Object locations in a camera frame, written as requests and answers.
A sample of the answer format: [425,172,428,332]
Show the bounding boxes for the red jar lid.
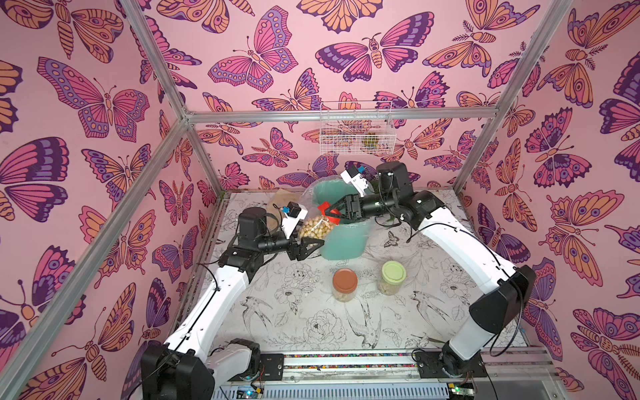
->
[318,202,342,225]

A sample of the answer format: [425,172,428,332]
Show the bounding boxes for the clear jar of peanuts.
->
[298,208,337,241]

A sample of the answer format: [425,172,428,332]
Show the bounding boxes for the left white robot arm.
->
[130,202,324,399]

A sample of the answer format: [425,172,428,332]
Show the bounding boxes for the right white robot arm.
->
[318,161,536,378]

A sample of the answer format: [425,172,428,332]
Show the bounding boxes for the clear plastic bin liner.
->
[297,174,346,236]

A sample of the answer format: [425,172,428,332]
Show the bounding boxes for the teal plastic trash bin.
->
[313,177,373,261]

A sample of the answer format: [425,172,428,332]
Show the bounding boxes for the brown-lid peanut jar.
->
[332,268,358,303]

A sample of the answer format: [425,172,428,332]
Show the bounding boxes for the green-lid peanut jar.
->
[378,261,407,296]

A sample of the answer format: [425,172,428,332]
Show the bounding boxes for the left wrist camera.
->
[280,202,308,239]

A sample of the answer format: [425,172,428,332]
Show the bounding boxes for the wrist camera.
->
[280,202,308,239]
[340,166,369,198]

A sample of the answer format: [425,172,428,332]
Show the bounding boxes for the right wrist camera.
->
[340,166,369,198]

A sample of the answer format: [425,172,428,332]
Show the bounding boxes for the white wire basket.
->
[318,108,397,157]

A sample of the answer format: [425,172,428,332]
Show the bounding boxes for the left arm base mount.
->
[229,353,285,383]

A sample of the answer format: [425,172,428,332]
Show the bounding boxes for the aluminium front rail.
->
[144,347,556,386]

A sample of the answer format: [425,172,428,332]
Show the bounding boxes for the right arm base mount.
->
[411,349,488,379]

